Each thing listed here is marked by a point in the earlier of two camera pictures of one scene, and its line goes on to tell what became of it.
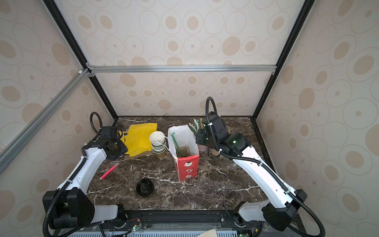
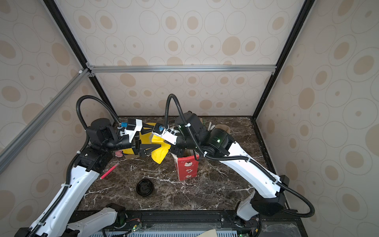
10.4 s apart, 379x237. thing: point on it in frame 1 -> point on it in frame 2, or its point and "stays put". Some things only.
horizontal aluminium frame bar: [254, 67] stays put
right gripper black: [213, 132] -> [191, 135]
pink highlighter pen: [107, 173] stays put
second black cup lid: [144, 187] stays put
